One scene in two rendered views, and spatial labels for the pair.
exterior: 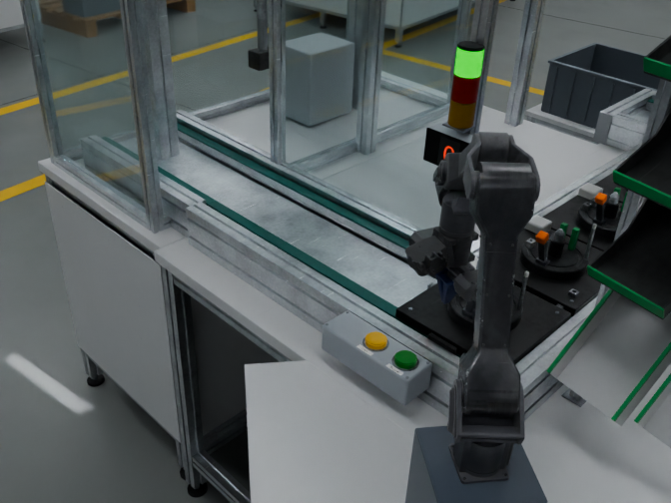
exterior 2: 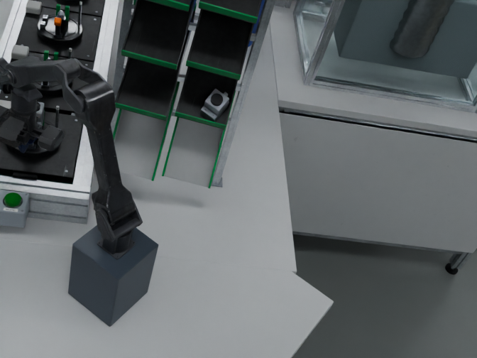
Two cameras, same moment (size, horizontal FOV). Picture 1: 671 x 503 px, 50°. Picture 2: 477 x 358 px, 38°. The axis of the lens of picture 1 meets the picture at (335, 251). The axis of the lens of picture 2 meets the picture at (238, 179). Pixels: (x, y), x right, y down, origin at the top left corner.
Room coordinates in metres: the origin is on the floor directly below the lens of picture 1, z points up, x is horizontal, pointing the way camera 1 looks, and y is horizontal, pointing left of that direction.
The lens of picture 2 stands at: (-0.04, 0.52, 2.34)
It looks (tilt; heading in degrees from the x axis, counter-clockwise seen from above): 45 degrees down; 301
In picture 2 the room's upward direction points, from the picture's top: 18 degrees clockwise
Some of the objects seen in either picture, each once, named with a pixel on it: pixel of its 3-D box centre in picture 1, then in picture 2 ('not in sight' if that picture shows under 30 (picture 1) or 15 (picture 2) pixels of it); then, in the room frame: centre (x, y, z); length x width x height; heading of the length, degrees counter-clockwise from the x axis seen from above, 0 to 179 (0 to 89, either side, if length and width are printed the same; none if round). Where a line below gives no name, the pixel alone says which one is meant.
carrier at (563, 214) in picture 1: (611, 207); (60, 20); (1.47, -0.63, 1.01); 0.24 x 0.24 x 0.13; 47
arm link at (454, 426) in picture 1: (484, 411); (118, 219); (0.66, -0.20, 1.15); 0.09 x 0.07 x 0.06; 91
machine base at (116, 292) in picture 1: (288, 244); not in sight; (2.17, 0.17, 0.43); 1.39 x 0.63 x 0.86; 137
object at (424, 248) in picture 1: (429, 254); (15, 131); (0.98, -0.15, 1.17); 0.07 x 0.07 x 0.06; 25
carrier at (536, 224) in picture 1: (557, 245); (48, 68); (1.29, -0.47, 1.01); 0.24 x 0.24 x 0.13; 47
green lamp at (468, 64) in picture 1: (468, 61); not in sight; (1.32, -0.23, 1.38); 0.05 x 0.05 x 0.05
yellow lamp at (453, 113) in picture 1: (461, 112); not in sight; (1.32, -0.23, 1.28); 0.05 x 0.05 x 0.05
